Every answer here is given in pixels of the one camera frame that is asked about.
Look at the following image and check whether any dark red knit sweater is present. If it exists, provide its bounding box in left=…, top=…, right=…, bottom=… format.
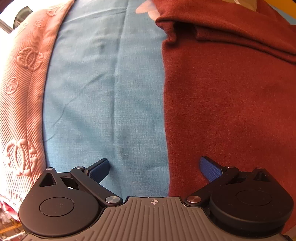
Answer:
left=154, top=1, right=295, bottom=197

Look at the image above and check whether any light blue bed sheet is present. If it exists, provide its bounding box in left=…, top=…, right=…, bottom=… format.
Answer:
left=43, top=1, right=169, bottom=198

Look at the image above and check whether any pink embroidered blanket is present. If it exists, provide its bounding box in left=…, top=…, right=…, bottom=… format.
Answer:
left=1, top=1, right=73, bottom=211

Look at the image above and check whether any orange headboard panel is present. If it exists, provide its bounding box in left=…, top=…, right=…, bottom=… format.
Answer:
left=266, top=0, right=296, bottom=25

